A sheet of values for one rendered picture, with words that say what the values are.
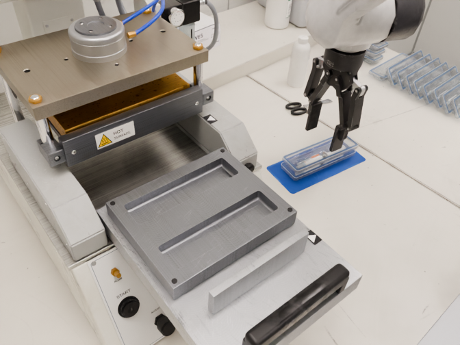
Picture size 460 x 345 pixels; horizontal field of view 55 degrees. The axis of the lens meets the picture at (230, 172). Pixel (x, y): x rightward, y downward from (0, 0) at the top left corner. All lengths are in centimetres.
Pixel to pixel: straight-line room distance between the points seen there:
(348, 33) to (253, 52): 69
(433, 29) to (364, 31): 239
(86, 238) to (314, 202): 52
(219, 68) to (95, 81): 69
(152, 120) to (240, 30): 86
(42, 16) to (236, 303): 56
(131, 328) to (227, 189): 26
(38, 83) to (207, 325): 38
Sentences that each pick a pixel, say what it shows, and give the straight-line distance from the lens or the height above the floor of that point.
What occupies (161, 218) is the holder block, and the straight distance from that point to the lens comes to 58.
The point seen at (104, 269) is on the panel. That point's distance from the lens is 66.
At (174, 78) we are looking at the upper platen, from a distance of 72.
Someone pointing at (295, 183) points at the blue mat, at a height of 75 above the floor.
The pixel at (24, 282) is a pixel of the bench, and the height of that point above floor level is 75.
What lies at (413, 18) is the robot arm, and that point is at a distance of 76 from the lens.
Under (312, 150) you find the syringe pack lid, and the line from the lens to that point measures 102.
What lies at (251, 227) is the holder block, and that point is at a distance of 58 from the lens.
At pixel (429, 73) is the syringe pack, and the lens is 141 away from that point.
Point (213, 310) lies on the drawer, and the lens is 52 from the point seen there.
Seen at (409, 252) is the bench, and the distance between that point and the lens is 94.
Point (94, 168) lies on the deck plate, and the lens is 76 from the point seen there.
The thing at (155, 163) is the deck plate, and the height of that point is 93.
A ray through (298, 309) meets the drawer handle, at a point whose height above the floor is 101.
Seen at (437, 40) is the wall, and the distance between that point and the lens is 310.
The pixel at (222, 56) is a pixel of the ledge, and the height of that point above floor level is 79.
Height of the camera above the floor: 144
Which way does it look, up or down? 44 degrees down
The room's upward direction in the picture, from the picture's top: 4 degrees clockwise
